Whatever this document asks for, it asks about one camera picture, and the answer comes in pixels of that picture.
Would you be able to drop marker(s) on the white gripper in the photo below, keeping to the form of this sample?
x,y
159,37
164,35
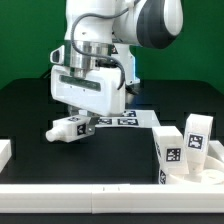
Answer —
x,y
97,93

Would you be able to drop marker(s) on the white U-shaped obstacle fence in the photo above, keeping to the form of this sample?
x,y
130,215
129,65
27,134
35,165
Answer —
x,y
111,198

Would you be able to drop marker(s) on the paper sheet with tags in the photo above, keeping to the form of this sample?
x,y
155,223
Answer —
x,y
131,119

